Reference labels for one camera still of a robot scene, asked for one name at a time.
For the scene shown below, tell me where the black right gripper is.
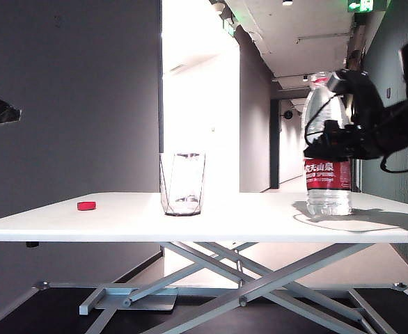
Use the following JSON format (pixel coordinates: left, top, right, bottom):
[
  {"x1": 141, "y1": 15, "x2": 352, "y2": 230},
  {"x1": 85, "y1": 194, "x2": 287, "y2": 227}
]
[{"x1": 303, "y1": 120, "x2": 388, "y2": 161}]

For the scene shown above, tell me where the clear water bottle red label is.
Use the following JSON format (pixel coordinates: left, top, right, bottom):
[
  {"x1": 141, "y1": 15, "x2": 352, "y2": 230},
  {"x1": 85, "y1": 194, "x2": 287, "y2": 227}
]
[{"x1": 303, "y1": 72, "x2": 353, "y2": 216}]

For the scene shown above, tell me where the white ceiling conduit pipe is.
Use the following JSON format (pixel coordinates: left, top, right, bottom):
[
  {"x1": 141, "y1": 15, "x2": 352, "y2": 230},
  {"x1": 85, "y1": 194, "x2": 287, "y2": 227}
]
[{"x1": 296, "y1": 31, "x2": 351, "y2": 45}]

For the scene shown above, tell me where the large green exit sign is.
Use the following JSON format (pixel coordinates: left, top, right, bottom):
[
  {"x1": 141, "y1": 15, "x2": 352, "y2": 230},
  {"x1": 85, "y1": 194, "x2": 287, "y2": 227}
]
[{"x1": 347, "y1": 0, "x2": 388, "y2": 13}]

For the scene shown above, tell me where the clear faceted drinking glass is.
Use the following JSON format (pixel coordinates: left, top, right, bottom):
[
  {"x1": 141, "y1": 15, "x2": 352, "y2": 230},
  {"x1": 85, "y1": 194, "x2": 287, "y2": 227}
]
[{"x1": 159, "y1": 151, "x2": 207, "y2": 216}]

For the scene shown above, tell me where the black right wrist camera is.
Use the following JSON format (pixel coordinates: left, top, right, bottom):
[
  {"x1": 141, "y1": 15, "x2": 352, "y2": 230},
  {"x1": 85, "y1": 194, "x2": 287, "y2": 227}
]
[{"x1": 327, "y1": 68, "x2": 386, "y2": 121}]

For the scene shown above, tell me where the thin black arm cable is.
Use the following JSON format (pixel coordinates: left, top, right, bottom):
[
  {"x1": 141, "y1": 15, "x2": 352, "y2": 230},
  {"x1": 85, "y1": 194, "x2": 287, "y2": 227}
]
[{"x1": 304, "y1": 92, "x2": 408, "y2": 174}]

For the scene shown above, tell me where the grey scissor-lift table frame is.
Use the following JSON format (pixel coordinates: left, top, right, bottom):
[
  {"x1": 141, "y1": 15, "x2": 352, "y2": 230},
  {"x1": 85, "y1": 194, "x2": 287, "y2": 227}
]
[{"x1": 31, "y1": 241, "x2": 408, "y2": 334}]

